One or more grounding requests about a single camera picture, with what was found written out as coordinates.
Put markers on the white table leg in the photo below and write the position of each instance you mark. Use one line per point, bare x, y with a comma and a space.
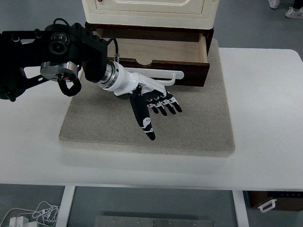
240, 209
65, 207

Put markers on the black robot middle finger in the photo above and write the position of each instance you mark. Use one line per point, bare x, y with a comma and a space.
160, 106

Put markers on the left white table leg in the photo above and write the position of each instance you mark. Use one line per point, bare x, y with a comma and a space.
65, 207

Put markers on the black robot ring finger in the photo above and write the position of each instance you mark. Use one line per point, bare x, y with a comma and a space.
166, 100

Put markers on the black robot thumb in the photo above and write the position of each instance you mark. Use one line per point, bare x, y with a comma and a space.
141, 113

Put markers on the white sneaker left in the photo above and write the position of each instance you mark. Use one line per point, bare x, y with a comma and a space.
273, 4

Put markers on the right white table leg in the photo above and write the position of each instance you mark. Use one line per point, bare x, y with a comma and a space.
240, 209

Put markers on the dark wooden drawer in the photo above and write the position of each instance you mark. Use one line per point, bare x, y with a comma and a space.
188, 57

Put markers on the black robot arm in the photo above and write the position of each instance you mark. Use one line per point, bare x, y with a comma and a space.
58, 53

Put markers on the cream upper cabinet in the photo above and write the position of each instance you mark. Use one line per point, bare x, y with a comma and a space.
192, 14

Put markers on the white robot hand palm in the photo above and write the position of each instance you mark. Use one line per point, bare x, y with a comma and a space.
123, 83

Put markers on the white drawer handle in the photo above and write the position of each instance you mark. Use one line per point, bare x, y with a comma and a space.
166, 77

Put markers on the white sneaker right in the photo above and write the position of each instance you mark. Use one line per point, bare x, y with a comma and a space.
294, 13

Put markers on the beige fabric pad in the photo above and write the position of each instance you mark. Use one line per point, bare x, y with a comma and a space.
96, 119

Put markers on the white sneaker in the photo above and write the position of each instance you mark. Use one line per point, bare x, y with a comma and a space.
294, 13
273, 4

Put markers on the white power adapter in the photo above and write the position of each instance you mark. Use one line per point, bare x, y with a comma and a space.
18, 221

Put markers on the brown box with handle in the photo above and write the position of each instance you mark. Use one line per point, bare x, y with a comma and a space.
276, 200

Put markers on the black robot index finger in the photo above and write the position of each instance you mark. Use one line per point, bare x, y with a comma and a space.
151, 103

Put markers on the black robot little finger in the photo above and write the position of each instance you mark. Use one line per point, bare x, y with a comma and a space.
175, 104

